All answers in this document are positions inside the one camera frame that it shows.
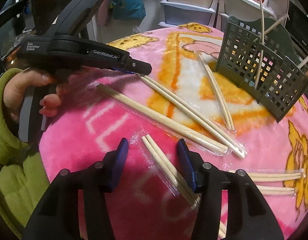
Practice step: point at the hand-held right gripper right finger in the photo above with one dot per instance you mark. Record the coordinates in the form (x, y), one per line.
(185, 162)

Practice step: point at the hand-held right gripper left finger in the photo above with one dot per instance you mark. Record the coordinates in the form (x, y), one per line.
(119, 165)

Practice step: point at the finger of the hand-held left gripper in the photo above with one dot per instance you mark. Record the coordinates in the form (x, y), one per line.
(140, 67)

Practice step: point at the chopstick pair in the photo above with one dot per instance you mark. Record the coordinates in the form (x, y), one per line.
(276, 25)
(263, 30)
(166, 160)
(191, 116)
(306, 59)

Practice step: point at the bunch of chopsticks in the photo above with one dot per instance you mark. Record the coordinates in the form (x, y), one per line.
(154, 115)

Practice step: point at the green plastic utensil basket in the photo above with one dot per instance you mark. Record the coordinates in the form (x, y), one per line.
(244, 55)

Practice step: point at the person's left forearm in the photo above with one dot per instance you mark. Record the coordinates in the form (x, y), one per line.
(4, 135)

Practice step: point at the person's left hand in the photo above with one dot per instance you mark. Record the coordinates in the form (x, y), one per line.
(31, 78)

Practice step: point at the pink printed blanket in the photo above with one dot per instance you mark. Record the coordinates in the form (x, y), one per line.
(94, 135)

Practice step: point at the pink hanging cloth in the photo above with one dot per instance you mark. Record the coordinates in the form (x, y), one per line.
(102, 7)

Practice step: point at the teal hanging bag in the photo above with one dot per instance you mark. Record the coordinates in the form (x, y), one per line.
(129, 1)

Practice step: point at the white plastic drawer unit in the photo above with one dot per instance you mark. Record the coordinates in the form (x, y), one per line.
(186, 7)
(244, 5)

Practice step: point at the person's green jacket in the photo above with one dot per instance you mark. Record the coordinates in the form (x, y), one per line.
(19, 192)

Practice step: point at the black microwave oven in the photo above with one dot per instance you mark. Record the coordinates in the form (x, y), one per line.
(301, 25)

